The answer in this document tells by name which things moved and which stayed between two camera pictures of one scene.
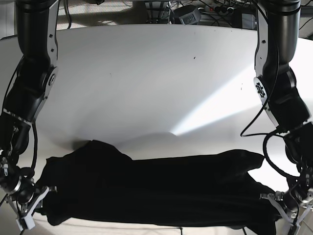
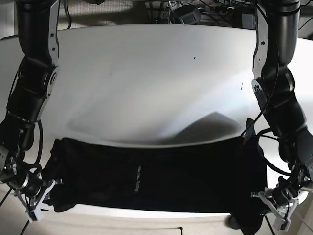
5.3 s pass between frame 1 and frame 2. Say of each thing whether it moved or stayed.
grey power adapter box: stayed
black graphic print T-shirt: moved
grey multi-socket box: stayed
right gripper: moved
